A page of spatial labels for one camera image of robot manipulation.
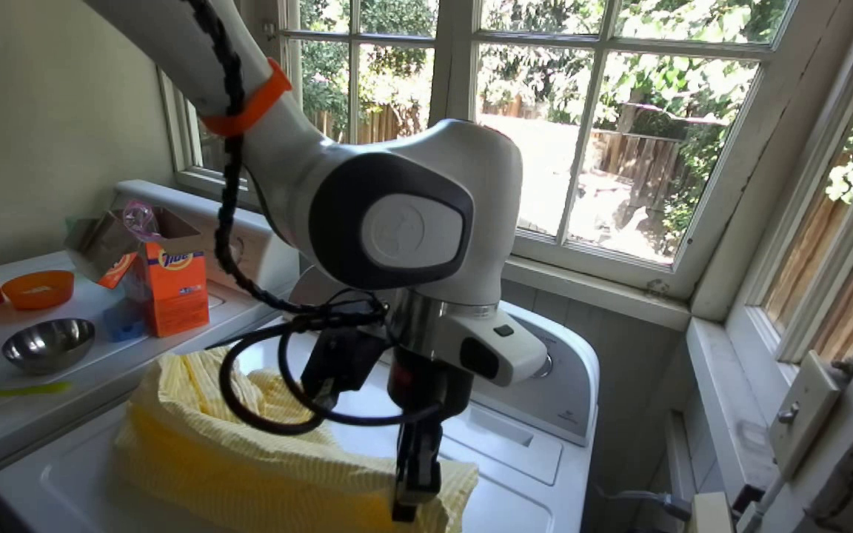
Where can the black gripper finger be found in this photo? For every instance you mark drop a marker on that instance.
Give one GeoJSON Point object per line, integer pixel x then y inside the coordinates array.
{"type": "Point", "coordinates": [427, 463]}
{"type": "Point", "coordinates": [404, 476]}

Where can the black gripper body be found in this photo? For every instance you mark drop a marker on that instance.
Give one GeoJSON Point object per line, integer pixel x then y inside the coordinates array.
{"type": "Point", "coordinates": [431, 390]}

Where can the yellow striped towel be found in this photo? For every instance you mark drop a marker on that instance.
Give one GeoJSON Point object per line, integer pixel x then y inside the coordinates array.
{"type": "Point", "coordinates": [250, 463]}

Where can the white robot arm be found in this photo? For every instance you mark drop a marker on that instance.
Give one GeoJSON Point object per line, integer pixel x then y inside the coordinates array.
{"type": "Point", "coordinates": [347, 158]}

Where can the black connector block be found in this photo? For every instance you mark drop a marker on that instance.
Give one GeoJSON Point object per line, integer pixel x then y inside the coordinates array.
{"type": "Point", "coordinates": [342, 360]}

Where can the white top-load washing machine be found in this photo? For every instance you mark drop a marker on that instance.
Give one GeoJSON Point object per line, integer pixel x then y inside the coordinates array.
{"type": "Point", "coordinates": [526, 476]}

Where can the small blue item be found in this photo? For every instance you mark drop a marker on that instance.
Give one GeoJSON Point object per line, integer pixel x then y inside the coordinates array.
{"type": "Point", "coordinates": [123, 319]}

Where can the pink zip plastic bag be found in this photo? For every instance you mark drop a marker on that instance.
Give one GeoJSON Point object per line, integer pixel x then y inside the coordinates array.
{"type": "Point", "coordinates": [138, 218]}

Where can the white wooden side window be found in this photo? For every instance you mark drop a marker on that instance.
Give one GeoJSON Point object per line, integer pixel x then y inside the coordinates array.
{"type": "Point", "coordinates": [770, 297]}

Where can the steel mixing bowl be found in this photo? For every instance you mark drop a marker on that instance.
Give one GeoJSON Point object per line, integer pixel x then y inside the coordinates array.
{"type": "Point", "coordinates": [47, 344]}

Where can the flat green strip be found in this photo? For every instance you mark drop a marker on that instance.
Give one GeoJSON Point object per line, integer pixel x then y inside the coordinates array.
{"type": "Point", "coordinates": [22, 392]}

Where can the orange plastic bowl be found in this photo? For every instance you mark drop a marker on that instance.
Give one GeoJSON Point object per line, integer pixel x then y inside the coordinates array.
{"type": "Point", "coordinates": [37, 292]}

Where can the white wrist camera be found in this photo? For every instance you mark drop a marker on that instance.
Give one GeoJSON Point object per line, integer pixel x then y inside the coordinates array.
{"type": "Point", "coordinates": [502, 344]}

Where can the white wooden window frame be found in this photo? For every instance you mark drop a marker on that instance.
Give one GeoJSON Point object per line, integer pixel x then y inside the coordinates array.
{"type": "Point", "coordinates": [458, 60]}

